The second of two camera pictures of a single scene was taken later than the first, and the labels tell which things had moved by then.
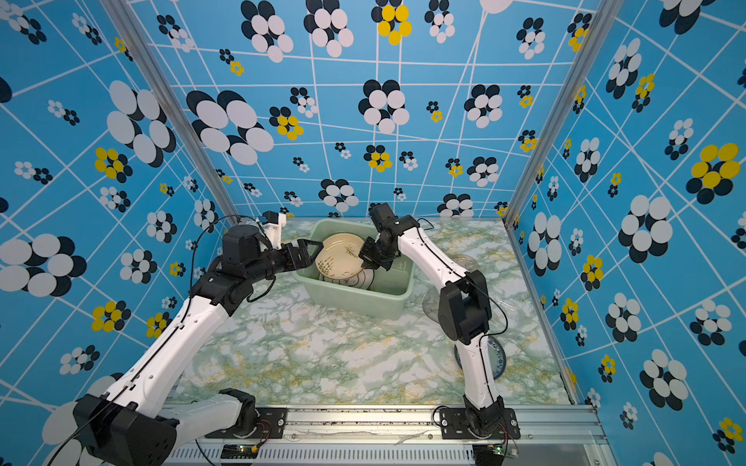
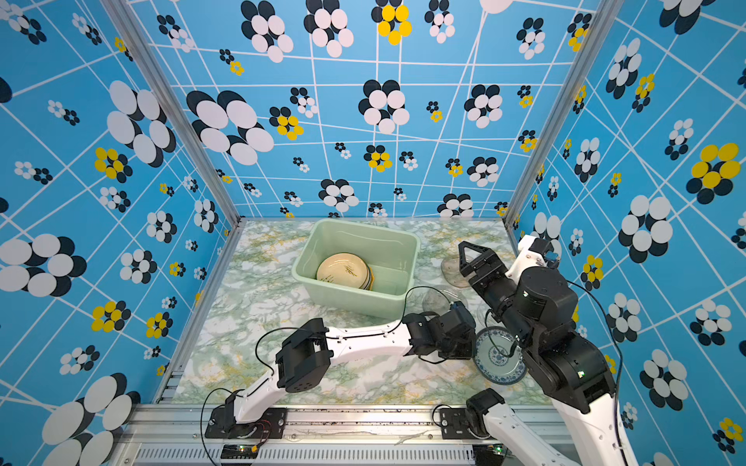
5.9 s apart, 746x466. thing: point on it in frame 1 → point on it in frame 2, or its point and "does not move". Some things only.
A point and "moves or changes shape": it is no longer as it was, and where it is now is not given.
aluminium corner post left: [124, 18] does not move
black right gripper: [368, 260] → [483, 282]
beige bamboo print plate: [339, 259] moves or changes shape
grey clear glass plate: [430, 303] does not move
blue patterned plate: [497, 356] moves or changes shape
